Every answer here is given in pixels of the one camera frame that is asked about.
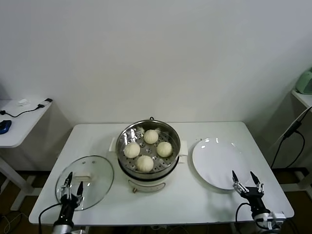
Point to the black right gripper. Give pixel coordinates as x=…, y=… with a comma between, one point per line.
x=253, y=197

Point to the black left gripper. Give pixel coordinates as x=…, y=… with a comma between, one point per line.
x=68, y=207

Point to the glass pot lid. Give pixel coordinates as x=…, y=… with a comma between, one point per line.
x=97, y=170

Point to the white steamed baozi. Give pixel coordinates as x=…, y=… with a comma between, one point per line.
x=150, y=136
x=144, y=163
x=132, y=150
x=164, y=149

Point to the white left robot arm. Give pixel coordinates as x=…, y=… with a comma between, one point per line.
x=63, y=228

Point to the steel steamer basket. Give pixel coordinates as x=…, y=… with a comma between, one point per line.
x=122, y=146

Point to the white round plate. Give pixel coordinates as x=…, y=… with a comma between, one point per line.
x=219, y=165

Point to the white electric cooker base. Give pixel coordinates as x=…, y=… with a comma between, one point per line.
x=146, y=186

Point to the white side table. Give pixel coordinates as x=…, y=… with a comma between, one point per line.
x=24, y=122

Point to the blue computer mouse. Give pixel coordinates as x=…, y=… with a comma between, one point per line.
x=5, y=126

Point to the small black device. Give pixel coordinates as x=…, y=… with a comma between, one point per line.
x=48, y=100

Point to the crumpled white paper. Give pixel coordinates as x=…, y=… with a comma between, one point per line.
x=23, y=102

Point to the white shelf table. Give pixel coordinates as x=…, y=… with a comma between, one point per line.
x=304, y=98

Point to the mint green appliance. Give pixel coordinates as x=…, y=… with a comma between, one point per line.
x=306, y=83

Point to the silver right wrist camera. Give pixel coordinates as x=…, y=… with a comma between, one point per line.
x=276, y=219

